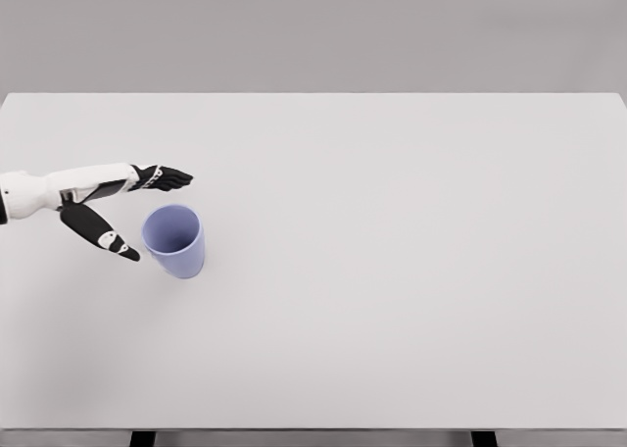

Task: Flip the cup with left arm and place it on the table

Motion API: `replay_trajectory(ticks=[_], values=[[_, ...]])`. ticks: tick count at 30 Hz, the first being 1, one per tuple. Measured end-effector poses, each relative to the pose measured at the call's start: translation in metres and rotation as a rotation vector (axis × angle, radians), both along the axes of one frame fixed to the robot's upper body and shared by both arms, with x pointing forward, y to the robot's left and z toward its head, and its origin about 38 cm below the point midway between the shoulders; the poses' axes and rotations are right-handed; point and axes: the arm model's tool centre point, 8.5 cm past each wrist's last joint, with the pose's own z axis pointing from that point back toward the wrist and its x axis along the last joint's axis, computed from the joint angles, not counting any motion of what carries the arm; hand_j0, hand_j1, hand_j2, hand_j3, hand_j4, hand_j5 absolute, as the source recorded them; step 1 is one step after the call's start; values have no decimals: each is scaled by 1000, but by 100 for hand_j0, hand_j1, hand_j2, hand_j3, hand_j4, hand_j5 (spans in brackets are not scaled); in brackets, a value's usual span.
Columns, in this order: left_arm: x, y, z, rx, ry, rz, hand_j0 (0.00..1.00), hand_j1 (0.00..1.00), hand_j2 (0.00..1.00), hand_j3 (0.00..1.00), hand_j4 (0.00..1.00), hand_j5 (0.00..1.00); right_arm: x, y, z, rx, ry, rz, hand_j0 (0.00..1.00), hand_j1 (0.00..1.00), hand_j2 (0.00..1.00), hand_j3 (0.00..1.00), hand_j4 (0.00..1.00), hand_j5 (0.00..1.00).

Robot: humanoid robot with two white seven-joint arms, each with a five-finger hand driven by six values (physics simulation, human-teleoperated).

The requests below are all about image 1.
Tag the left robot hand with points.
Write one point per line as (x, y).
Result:
(98, 180)

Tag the lavender plastic cup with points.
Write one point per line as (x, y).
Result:
(182, 256)

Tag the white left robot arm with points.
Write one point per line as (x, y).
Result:
(22, 194)

